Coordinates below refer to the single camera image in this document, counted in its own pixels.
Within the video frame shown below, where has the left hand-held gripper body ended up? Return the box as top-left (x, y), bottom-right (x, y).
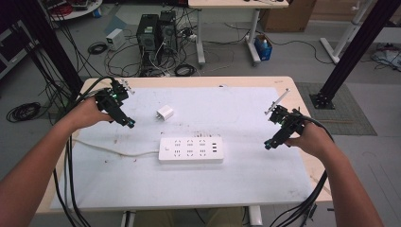
top-left (94, 79), bottom-right (136, 118)

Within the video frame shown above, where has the coiled black cable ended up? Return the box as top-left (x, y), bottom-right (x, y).
top-left (6, 101), bottom-right (43, 124)
top-left (173, 63), bottom-right (197, 78)
top-left (87, 41), bottom-right (109, 56)

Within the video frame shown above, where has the round white table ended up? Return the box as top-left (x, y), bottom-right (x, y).
top-left (40, 0), bottom-right (104, 22)

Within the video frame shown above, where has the brown cardboard box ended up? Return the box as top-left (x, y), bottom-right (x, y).
top-left (260, 0), bottom-right (317, 33)

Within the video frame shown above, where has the white power strip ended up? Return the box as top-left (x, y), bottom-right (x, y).
top-left (158, 135), bottom-right (225, 165)

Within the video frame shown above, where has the wooden desk with white legs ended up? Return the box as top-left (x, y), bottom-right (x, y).
top-left (187, 0), bottom-right (290, 67)

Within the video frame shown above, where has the white power strip cable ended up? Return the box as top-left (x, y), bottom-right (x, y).
top-left (72, 138), bottom-right (161, 158)

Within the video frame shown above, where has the black metal frame post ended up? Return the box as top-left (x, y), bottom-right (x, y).
top-left (309, 0), bottom-right (401, 111)
top-left (11, 0), bottom-right (85, 97)

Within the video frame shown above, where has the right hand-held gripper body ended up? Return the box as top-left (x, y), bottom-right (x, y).
top-left (264, 88), bottom-right (307, 143)

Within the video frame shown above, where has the white table leg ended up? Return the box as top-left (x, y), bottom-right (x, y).
top-left (248, 205), bottom-right (264, 227)
top-left (120, 210), bottom-right (137, 227)

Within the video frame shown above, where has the gripper black cable bundle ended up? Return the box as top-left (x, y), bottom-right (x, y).
top-left (269, 114), bottom-right (336, 227)
top-left (51, 76), bottom-right (115, 227)

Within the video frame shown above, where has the small white box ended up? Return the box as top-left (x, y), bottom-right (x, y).
top-left (105, 27), bottom-right (127, 52)

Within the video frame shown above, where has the person's left hand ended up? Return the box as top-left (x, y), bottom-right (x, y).
top-left (66, 96), bottom-right (115, 131)

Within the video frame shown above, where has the black computer tower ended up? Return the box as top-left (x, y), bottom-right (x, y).
top-left (158, 9), bottom-right (179, 55)
top-left (135, 13), bottom-right (161, 65)

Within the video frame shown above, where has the white charger plug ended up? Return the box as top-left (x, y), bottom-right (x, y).
top-left (155, 104), bottom-right (175, 122)

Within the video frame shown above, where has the white metal stand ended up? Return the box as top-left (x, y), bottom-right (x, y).
top-left (319, 0), bottom-right (371, 65)

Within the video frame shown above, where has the white table mat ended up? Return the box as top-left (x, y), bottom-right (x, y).
top-left (50, 86), bottom-right (314, 211)

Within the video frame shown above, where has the person's right hand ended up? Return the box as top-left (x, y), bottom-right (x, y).
top-left (284, 122), bottom-right (336, 159)

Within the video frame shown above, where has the right gripper black cable bundle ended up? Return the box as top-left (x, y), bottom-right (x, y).
top-left (269, 114), bottom-right (336, 227)

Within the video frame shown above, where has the grey floor mat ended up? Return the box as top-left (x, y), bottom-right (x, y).
top-left (295, 81), bottom-right (378, 137)

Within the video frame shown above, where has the left gripper black cable bundle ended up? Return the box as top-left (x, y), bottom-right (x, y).
top-left (51, 76), bottom-right (115, 227)

